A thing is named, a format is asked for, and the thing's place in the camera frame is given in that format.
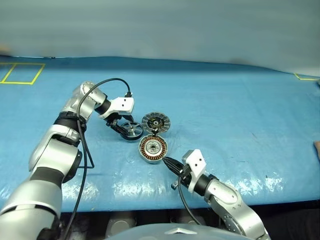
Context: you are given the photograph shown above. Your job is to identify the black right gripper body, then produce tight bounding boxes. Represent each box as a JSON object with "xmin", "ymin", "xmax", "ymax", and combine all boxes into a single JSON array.
[{"xmin": 175, "ymin": 163, "xmax": 193, "ymax": 187}]

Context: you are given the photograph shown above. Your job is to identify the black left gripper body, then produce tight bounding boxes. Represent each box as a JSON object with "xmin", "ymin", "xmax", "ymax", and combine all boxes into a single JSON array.
[{"xmin": 105, "ymin": 113, "xmax": 134, "ymax": 127}]

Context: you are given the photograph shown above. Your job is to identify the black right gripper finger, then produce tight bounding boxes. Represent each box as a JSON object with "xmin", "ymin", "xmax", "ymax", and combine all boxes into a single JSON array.
[
  {"xmin": 163, "ymin": 157, "xmax": 186, "ymax": 170},
  {"xmin": 163, "ymin": 159, "xmax": 181, "ymax": 177}
]

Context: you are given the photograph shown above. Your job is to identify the black ring silver spoke rotor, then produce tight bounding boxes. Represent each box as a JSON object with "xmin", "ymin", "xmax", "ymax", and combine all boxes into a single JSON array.
[{"xmin": 120, "ymin": 121, "xmax": 145, "ymax": 141}]

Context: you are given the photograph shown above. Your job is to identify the grey motor housing copper windings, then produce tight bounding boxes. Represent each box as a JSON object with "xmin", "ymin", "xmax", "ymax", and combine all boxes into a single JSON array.
[{"xmin": 138, "ymin": 134, "xmax": 168, "ymax": 165}]

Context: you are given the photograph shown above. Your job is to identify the grey motor cover circuit board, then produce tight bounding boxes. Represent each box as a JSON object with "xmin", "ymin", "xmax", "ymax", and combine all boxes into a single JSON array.
[{"xmin": 141, "ymin": 111, "xmax": 172, "ymax": 136}]

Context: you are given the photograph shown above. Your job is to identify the grey rounded shape under table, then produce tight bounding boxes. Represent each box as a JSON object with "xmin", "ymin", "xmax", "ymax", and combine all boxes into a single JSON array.
[
  {"xmin": 106, "ymin": 216, "xmax": 137, "ymax": 237},
  {"xmin": 169, "ymin": 214, "xmax": 199, "ymax": 225}
]

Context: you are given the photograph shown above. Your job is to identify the silver robot torso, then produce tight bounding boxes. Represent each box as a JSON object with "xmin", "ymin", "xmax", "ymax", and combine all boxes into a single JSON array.
[{"xmin": 104, "ymin": 223, "xmax": 251, "ymax": 240}]

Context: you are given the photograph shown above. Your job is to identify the blue plastic table cover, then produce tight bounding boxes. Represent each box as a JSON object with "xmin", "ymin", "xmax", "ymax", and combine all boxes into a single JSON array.
[{"xmin": 0, "ymin": 55, "xmax": 320, "ymax": 213}]

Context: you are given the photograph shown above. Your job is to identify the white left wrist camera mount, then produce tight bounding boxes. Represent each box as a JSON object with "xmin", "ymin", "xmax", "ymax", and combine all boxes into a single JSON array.
[{"xmin": 98, "ymin": 96, "xmax": 135, "ymax": 120}]

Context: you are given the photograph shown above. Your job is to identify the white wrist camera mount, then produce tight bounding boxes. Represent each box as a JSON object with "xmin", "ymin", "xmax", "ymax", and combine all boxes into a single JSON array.
[
  {"xmin": 98, "ymin": 96, "xmax": 135, "ymax": 120},
  {"xmin": 181, "ymin": 149, "xmax": 207, "ymax": 194}
]

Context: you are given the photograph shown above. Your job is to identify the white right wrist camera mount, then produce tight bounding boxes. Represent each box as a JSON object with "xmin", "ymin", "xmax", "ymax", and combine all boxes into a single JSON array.
[{"xmin": 181, "ymin": 149, "xmax": 207, "ymax": 194}]

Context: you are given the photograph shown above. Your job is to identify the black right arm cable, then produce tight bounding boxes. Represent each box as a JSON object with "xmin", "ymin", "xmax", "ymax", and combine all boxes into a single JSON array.
[{"xmin": 171, "ymin": 174, "xmax": 203, "ymax": 226}]

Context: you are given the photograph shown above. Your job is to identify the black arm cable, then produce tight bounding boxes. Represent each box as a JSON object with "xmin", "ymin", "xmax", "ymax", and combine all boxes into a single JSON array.
[
  {"xmin": 171, "ymin": 174, "xmax": 203, "ymax": 226},
  {"xmin": 59, "ymin": 78, "xmax": 133, "ymax": 240}
]

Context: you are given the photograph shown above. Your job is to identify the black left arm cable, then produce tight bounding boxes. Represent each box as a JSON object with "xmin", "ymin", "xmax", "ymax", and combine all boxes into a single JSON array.
[{"xmin": 59, "ymin": 78, "xmax": 133, "ymax": 240}]

